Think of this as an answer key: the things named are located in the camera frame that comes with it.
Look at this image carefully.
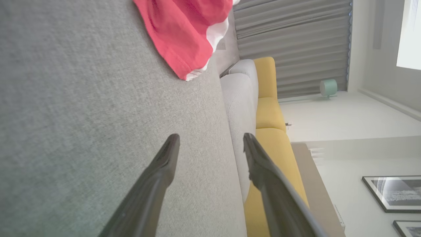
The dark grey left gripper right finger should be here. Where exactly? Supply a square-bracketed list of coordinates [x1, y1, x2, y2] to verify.
[243, 133, 330, 237]

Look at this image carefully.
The long grey sofa seat cushion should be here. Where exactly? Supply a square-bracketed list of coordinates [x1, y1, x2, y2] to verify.
[220, 73, 259, 203]

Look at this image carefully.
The grey pleated curtain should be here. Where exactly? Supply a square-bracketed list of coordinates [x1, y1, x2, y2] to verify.
[233, 0, 353, 99]

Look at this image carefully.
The mint green round lamp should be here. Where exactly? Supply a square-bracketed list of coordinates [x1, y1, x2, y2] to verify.
[319, 79, 338, 100]

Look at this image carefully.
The black framed monochrome picture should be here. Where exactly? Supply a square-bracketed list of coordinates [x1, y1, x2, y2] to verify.
[362, 175, 421, 214]
[393, 220, 421, 237]

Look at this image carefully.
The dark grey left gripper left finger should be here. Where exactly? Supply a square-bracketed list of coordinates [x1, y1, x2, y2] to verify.
[98, 133, 181, 237]

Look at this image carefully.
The red white basketball jersey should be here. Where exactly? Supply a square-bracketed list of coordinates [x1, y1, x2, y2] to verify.
[133, 0, 240, 82]

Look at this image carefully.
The wide yellow sofa back cushion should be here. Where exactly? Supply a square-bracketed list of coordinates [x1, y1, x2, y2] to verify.
[243, 128, 310, 237]

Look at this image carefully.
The bright white light panel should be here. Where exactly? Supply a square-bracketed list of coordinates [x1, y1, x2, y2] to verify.
[396, 0, 421, 70]

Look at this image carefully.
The short grey sofa seat cushion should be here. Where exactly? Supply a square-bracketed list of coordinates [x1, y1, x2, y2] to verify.
[229, 59, 259, 99]

